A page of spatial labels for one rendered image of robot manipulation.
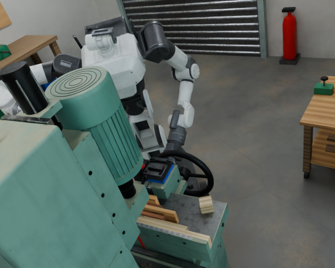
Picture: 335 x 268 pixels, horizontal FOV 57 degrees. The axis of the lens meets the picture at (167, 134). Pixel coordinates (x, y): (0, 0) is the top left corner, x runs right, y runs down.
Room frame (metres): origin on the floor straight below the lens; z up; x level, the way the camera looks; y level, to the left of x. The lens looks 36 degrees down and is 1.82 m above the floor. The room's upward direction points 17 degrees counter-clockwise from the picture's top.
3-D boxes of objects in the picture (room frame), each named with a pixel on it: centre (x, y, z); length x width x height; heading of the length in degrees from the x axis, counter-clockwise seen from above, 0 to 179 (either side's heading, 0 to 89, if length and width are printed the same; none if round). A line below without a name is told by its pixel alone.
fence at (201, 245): (0.74, 0.23, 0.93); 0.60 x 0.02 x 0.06; 55
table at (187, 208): (0.85, 0.14, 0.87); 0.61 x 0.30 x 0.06; 55
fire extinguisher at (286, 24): (3.10, -1.59, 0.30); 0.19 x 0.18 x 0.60; 136
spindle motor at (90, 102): (0.75, 0.18, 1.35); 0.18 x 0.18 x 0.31
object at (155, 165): (0.93, 0.10, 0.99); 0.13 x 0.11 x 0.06; 55
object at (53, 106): (0.64, 0.26, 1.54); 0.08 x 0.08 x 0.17; 55
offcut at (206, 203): (0.73, -0.06, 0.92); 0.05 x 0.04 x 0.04; 171
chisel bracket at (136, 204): (0.74, 0.20, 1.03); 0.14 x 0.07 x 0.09; 145
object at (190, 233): (0.75, 0.22, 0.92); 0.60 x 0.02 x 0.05; 55
